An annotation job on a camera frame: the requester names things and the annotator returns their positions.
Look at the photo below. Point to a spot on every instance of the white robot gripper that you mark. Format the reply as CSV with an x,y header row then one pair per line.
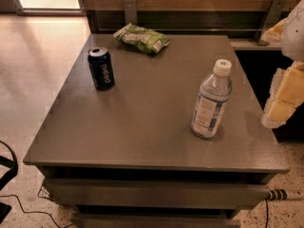
x,y
294,32

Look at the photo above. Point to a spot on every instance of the clear plastic water bottle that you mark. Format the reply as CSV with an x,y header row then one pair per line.
x,y
214,93

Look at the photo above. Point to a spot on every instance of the green jalapeno chip bag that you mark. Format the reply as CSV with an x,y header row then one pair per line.
x,y
145,40

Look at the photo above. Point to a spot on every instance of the blue Pepsi soda can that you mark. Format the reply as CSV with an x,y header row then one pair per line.
x,y
101,68

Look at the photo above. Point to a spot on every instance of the grey drawer cabinet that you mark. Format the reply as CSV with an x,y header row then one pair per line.
x,y
139,130

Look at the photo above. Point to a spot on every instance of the upper grey drawer front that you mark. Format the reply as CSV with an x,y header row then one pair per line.
x,y
158,194

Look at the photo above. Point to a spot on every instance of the grey drawer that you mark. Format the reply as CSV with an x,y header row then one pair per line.
x,y
136,221
158,194

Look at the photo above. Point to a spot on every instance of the lower grey drawer front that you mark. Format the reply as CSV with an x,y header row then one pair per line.
x,y
136,221

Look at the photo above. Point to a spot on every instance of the black chair base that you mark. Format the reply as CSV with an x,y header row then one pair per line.
x,y
12,165

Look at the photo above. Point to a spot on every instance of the right metal wall bracket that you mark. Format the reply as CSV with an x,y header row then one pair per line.
x,y
271,17

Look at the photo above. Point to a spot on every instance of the metal wall bracket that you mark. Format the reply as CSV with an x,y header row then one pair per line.
x,y
130,11
271,17

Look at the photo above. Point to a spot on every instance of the left metal wall bracket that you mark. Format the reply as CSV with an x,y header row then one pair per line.
x,y
130,11

